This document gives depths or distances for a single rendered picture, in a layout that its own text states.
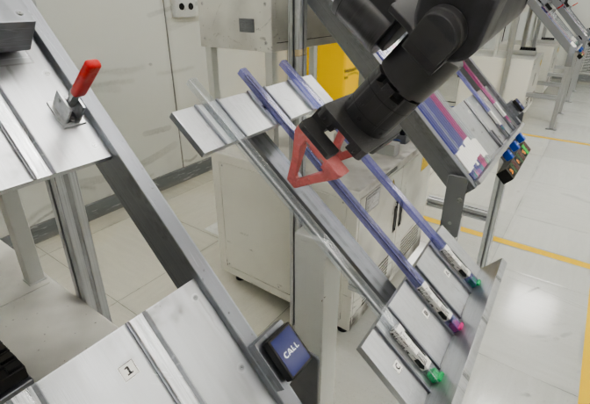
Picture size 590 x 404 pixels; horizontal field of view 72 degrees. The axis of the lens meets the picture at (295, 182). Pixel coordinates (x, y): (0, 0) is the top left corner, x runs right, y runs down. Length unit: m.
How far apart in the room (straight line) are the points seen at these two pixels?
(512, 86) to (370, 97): 4.29
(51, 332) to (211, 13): 1.05
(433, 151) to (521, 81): 3.58
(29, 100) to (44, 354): 0.44
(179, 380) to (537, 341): 1.54
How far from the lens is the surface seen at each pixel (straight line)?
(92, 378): 0.46
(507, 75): 4.68
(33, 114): 0.56
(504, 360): 1.72
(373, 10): 0.40
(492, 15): 0.32
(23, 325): 0.92
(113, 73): 2.52
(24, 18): 0.57
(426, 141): 1.12
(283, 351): 0.49
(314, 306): 0.74
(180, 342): 0.49
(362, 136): 0.42
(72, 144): 0.55
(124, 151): 0.54
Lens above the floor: 1.16
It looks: 24 degrees down
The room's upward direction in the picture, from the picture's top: straight up
